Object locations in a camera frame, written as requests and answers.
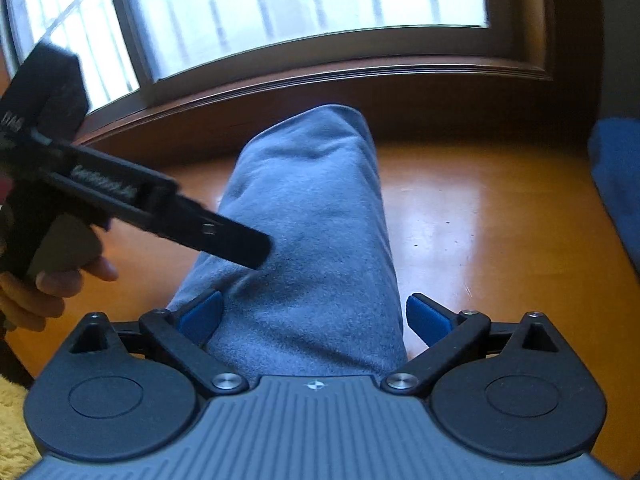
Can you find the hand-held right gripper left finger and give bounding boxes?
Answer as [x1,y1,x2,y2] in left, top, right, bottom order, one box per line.
[67,290,250,395]

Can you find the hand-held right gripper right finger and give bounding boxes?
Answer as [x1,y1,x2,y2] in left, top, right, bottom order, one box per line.
[406,294,558,395]

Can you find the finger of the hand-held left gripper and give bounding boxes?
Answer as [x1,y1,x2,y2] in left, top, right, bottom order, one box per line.
[170,195,273,268]

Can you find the blue pants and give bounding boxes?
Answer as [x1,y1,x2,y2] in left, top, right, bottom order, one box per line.
[165,104,408,378]

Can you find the person's left hand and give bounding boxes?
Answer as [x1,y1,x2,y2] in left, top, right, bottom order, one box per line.
[0,207,119,333]

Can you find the yellow rug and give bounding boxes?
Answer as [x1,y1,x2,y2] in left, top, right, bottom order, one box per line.
[0,377,41,480]

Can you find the wooden window ledge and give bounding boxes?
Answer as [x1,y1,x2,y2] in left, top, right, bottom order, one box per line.
[75,57,601,148]

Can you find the dark blue folded garment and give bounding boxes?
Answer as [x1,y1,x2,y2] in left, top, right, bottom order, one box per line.
[587,117,640,281]

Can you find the window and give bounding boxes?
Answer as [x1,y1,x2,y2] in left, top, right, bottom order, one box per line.
[0,0,546,111]

